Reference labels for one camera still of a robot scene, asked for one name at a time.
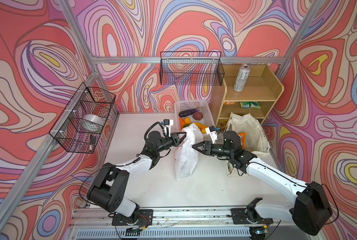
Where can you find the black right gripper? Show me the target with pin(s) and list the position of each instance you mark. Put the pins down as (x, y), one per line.
(206, 147)

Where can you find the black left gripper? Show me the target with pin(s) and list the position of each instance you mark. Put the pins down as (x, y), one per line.
(173, 140)

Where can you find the white plastic grocery bag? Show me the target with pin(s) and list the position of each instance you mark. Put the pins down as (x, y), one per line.
(185, 157)

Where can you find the cream canvas tote bag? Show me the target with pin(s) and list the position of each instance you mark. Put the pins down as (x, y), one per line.
(256, 140)

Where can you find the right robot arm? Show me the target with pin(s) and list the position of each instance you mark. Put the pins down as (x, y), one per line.
(308, 206)

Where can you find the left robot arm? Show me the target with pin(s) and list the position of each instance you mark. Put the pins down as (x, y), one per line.
(108, 187)

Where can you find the orange toy carrot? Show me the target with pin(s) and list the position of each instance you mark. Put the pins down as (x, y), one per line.
(182, 123)

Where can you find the purple toy eggplant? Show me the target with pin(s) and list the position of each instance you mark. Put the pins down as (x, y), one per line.
(189, 112)

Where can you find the dark red toy fruit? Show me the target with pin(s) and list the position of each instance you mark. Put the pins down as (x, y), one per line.
(198, 116)

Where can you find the yellow corn chips bag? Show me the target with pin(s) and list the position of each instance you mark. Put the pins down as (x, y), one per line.
(222, 123)

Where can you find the white plastic perforated basket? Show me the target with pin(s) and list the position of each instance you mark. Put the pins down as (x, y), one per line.
(192, 104)

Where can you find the green snack bag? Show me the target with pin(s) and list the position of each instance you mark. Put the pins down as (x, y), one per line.
(250, 105)

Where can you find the wooden shelf unit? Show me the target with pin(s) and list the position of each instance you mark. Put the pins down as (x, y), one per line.
(262, 86)

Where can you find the silver drink can back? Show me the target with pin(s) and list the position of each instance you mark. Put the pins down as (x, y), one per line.
(242, 77)

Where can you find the silver tape roll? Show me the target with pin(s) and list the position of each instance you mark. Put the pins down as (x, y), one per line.
(94, 119)

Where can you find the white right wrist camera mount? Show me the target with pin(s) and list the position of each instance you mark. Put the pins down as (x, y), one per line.
(213, 133)

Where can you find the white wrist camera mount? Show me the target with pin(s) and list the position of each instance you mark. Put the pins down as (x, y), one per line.
(213, 133)
(167, 123)

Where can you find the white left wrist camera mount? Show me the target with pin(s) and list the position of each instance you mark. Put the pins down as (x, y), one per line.
(167, 123)

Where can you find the black wire basket back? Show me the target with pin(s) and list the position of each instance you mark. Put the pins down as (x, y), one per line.
(191, 68)

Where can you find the black wire basket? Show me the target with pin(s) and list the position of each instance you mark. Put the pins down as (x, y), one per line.
(76, 135)
(191, 68)

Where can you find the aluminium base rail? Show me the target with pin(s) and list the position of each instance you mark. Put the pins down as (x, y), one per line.
(181, 223)

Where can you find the black wire basket left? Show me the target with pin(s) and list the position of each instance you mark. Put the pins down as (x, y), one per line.
(76, 135)

